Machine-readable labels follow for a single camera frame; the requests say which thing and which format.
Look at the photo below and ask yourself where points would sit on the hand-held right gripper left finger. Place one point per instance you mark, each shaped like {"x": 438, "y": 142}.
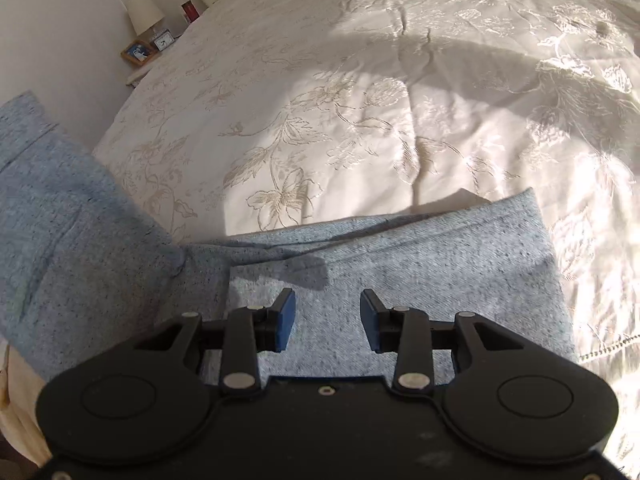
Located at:
{"x": 285, "y": 321}

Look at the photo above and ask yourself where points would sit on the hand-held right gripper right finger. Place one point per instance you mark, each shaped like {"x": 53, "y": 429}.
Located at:
{"x": 370, "y": 321}

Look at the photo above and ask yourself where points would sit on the grey speckled pants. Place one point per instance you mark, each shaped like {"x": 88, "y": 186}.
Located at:
{"x": 100, "y": 220}

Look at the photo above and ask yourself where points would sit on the cream embroidered bedspread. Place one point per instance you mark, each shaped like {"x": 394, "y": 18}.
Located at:
{"x": 400, "y": 110}

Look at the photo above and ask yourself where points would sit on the white nightstand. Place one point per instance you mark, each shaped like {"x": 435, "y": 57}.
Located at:
{"x": 136, "y": 78}

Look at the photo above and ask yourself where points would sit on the small white clock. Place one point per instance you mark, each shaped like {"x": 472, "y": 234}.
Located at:
{"x": 163, "y": 40}

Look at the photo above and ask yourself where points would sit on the white table lamp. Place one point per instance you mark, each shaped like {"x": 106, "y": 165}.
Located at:
{"x": 144, "y": 12}

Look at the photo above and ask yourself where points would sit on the wooden picture frame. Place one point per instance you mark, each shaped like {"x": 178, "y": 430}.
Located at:
{"x": 138, "y": 52}

